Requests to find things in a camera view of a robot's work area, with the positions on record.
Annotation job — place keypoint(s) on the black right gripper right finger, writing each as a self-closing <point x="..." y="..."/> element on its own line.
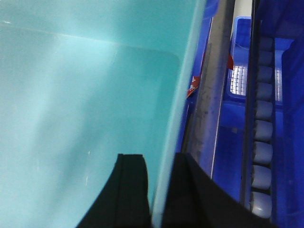
<point x="195" y="201"/>

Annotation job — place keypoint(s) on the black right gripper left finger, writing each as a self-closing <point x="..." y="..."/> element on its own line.
<point x="123" y="202"/>

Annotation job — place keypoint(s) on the light blue plastic bin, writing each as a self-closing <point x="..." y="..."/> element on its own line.
<point x="82" y="81"/>

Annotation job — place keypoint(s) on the grey roller track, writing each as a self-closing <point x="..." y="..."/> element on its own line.
<point x="257" y="174"/>

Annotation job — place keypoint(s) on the red printed snack bag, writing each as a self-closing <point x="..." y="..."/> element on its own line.
<point x="194" y="85"/>

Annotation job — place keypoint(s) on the stainless steel shelf rail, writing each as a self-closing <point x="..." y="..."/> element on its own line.
<point x="201" y="134"/>

